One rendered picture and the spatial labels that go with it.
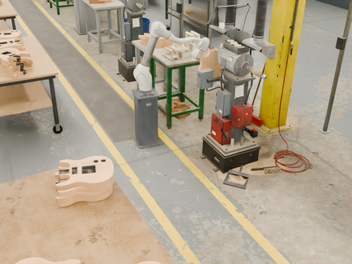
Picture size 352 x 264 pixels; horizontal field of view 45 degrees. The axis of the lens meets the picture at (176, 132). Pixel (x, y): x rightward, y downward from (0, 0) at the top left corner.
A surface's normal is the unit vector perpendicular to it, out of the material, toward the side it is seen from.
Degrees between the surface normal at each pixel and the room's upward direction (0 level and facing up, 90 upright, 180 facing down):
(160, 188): 0
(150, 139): 90
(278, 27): 90
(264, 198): 0
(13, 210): 0
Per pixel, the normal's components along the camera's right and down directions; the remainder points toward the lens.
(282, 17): -0.89, 0.22
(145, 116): 0.33, 0.48
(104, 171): 0.01, -0.87
